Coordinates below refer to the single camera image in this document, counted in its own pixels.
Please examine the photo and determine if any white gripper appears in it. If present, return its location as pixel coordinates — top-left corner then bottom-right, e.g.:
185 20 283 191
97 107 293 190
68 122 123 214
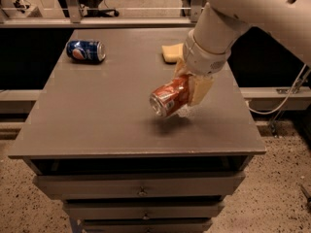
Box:
174 30 231 106

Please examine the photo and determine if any red coke can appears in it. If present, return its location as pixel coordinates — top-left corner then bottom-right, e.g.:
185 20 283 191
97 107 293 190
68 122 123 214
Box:
150 75 190 117

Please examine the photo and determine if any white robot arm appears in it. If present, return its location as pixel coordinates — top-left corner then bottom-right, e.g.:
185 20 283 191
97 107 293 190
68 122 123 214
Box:
175 0 311 106

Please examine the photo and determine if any blue pepsi can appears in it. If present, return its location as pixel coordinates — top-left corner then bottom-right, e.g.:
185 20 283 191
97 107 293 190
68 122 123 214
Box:
66 40 106 63

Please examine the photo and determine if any yellow sponge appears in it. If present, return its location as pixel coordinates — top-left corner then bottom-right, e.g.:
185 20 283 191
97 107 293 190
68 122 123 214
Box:
161 44 184 63

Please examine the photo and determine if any metal railing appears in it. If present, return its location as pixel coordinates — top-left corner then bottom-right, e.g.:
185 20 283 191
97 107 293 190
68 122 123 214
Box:
0 0 205 28

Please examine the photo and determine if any grey drawer cabinet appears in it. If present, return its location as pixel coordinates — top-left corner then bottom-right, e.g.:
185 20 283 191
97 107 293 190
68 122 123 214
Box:
8 27 267 233

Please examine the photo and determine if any middle grey drawer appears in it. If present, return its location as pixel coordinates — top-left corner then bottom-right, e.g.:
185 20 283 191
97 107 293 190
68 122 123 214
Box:
63 201 225 220

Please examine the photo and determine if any grey drawer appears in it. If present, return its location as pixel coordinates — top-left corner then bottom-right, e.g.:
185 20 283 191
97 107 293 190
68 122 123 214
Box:
83 218 212 233
63 201 225 220
33 172 245 200

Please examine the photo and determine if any top grey drawer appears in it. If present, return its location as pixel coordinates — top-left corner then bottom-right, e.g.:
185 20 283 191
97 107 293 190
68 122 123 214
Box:
33 172 245 200

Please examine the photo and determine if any bottom grey drawer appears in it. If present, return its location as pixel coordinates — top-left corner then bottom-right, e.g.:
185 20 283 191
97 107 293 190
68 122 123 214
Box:
83 218 212 233

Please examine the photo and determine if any white cable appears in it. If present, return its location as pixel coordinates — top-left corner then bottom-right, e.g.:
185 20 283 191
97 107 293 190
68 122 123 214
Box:
247 63 309 117

